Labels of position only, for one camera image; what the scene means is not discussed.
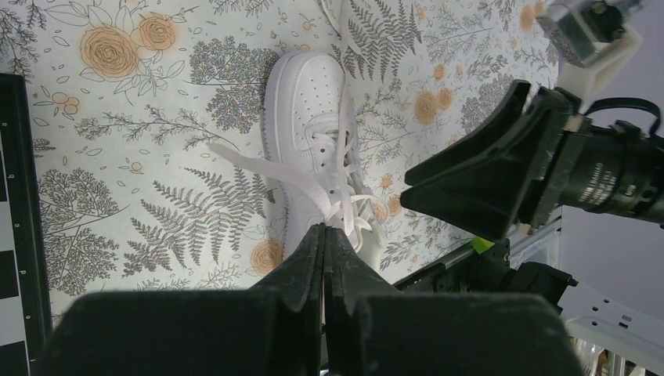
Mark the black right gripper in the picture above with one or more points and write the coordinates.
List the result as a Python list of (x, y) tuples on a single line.
[(484, 200)]

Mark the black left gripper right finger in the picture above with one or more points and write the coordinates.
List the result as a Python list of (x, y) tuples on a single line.
[(374, 329)]

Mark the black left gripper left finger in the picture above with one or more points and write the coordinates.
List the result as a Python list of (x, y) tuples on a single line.
[(271, 328)]

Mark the white sneaker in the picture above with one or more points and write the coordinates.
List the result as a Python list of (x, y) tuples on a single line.
[(311, 144)]

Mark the small green block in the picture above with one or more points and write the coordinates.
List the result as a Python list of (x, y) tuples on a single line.
[(481, 245)]

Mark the black white chessboard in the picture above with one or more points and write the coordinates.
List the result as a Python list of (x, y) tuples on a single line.
[(25, 307)]

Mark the floral patterned table mat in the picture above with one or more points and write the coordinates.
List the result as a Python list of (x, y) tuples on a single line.
[(125, 96)]

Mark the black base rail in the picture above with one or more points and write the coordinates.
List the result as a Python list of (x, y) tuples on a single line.
[(464, 271)]

